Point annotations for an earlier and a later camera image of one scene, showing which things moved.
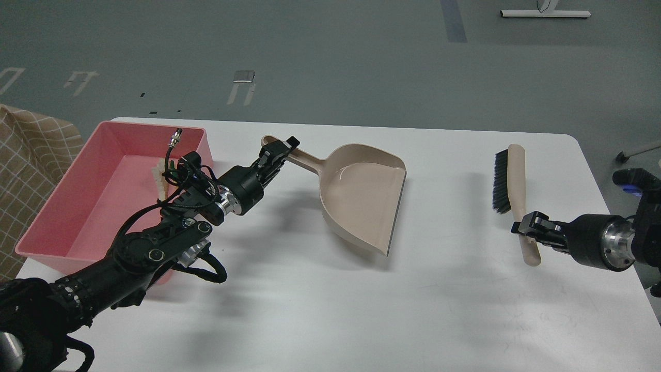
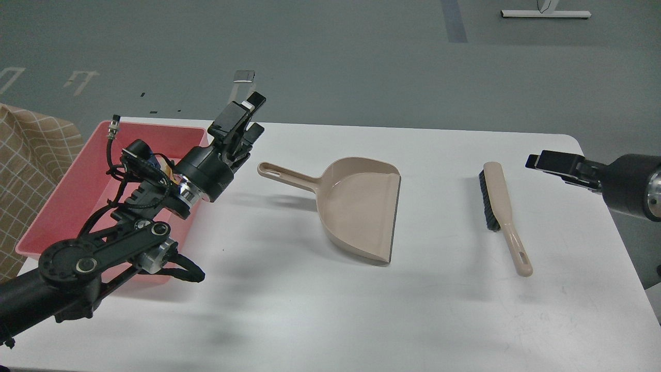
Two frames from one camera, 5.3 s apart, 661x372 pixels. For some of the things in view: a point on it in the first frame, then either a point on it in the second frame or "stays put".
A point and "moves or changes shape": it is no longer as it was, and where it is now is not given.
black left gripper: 243,186 → 204,167
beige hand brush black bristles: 508,189 → 499,216
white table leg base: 545,9 stays put
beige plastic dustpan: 361,188 moves or changes shape
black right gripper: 604,241 → 625,179
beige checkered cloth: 36,151 stays put
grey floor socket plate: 244,76 stays put
